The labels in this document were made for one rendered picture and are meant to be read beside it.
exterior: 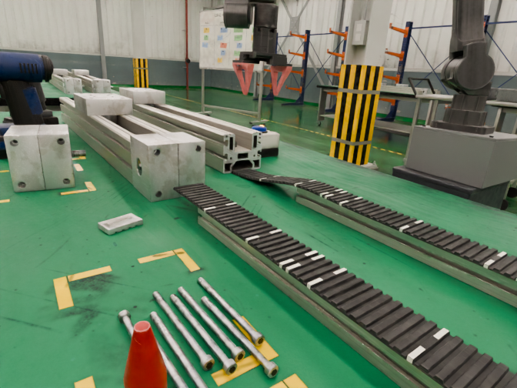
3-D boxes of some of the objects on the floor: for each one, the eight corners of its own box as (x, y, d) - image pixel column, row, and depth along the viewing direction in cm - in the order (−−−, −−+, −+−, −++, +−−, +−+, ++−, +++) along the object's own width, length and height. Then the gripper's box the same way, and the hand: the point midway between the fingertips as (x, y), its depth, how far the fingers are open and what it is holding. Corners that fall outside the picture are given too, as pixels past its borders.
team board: (191, 118, 683) (191, 8, 617) (209, 117, 721) (210, 13, 655) (252, 129, 602) (258, 4, 536) (268, 127, 641) (276, 9, 575)
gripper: (248, 23, 76) (245, 96, 81) (296, 31, 84) (290, 96, 90) (232, 25, 81) (230, 93, 87) (278, 32, 89) (274, 94, 95)
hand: (261, 91), depth 88 cm, fingers open, 9 cm apart
